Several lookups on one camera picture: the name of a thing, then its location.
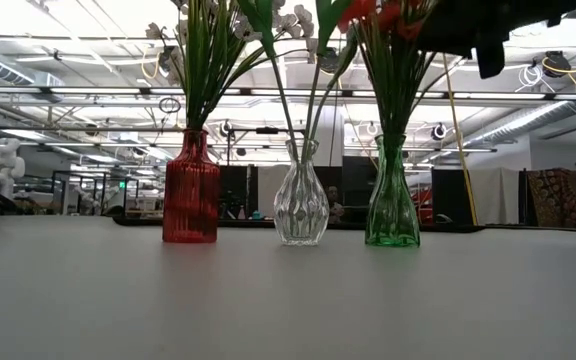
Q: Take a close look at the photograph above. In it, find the green glass vase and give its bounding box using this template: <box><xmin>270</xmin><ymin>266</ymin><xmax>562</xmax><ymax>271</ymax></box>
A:
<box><xmin>364</xmin><ymin>133</ymin><xmax>422</xmax><ymax>248</ymax></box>

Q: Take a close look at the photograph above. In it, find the black metal frame stand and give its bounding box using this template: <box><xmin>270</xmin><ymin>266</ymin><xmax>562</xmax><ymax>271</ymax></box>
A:
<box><xmin>225</xmin><ymin>127</ymin><xmax>308</xmax><ymax>221</ymax></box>

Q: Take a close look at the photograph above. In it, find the white building column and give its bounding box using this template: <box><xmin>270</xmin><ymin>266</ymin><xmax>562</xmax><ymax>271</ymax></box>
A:
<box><xmin>306</xmin><ymin>104</ymin><xmax>345</xmax><ymax>169</ymax></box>

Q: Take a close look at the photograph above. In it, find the black partition panel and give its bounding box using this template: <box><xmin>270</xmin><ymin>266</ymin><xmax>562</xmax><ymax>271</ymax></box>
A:
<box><xmin>430</xmin><ymin>168</ymin><xmax>473</xmax><ymax>227</ymax></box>

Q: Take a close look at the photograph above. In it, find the patterned hanging rug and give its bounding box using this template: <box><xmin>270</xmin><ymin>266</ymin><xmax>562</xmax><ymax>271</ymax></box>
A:
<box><xmin>526</xmin><ymin>167</ymin><xmax>576</xmax><ymax>229</ymax></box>

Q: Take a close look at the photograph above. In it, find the red ribbed glass vase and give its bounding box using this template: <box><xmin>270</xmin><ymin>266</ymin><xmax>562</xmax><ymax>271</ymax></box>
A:
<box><xmin>161</xmin><ymin>128</ymin><xmax>221</xmax><ymax>245</ymax></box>

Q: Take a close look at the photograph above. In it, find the pale pink blossom bunch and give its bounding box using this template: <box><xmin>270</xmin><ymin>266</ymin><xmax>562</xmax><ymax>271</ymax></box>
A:
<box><xmin>145</xmin><ymin>0</ymin><xmax>319</xmax><ymax>131</ymax></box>

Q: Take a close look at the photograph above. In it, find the black metal cage frame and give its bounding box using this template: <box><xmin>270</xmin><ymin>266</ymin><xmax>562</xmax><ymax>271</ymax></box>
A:
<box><xmin>50</xmin><ymin>170</ymin><xmax>142</xmax><ymax>217</ymax></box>

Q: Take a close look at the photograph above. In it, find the person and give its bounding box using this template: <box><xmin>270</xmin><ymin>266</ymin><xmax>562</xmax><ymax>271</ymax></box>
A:
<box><xmin>325</xmin><ymin>184</ymin><xmax>347</xmax><ymax>225</ymax></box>

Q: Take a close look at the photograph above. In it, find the red equipment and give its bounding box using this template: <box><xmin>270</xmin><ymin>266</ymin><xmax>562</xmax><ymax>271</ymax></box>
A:
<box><xmin>417</xmin><ymin>187</ymin><xmax>434</xmax><ymax>226</ymax></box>

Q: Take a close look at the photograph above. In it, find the white hanging cloth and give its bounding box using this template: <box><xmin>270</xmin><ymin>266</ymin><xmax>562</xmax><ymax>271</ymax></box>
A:
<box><xmin>469</xmin><ymin>167</ymin><xmax>523</xmax><ymax>226</ymax></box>

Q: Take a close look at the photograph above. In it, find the yellow hanging cable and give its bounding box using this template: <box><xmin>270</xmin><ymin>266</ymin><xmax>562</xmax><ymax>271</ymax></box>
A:
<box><xmin>440</xmin><ymin>52</ymin><xmax>480</xmax><ymax>227</ymax></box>

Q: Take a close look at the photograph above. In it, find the clear glass vase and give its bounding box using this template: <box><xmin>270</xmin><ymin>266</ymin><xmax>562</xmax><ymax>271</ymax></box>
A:
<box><xmin>273</xmin><ymin>138</ymin><xmax>330</xmax><ymax>247</ymax></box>

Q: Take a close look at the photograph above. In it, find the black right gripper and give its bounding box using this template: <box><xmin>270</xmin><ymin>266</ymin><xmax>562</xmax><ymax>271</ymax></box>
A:
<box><xmin>416</xmin><ymin>0</ymin><xmax>569</xmax><ymax>80</ymax></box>

